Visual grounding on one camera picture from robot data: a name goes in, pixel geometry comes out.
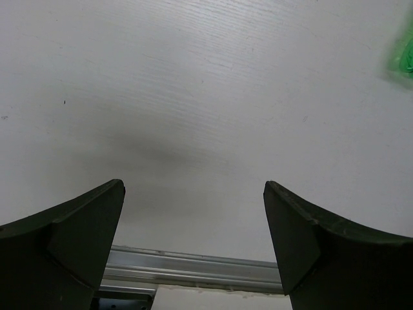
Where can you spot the green plastic soda bottle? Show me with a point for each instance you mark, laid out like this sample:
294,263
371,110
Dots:
397,57

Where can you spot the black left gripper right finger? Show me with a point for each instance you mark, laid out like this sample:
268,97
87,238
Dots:
326,261

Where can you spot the aluminium table frame rail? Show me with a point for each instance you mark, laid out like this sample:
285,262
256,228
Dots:
133,276

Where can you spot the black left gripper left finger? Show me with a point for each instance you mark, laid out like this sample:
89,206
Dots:
55,259

